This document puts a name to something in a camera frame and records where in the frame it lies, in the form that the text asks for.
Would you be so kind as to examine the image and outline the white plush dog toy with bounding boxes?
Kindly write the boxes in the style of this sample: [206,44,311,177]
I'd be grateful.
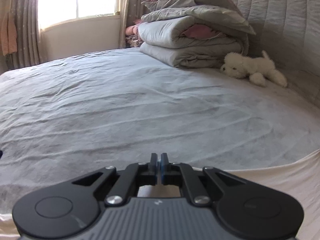
[220,50,287,87]

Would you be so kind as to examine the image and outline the grey pillow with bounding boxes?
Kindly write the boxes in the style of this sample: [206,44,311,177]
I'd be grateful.
[141,0,255,35]

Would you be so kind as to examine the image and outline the grey patterned curtain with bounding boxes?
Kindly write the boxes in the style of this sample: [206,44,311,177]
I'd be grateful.
[5,0,44,70]

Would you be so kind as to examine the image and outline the folded grey duvet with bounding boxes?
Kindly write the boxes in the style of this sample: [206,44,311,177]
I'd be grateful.
[138,16,249,68]

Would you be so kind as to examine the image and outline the grey padded headboard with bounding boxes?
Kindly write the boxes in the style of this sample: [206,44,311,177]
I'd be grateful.
[232,0,319,106]

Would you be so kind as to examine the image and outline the pink hanging jacket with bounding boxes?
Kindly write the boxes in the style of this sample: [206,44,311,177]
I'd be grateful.
[1,0,17,56]

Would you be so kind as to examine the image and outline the pink clothes pile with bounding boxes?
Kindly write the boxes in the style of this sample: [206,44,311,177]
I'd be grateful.
[125,19,143,48]

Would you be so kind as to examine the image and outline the grey bed sheet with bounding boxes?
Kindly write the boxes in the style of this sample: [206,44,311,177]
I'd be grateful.
[1,49,319,239]

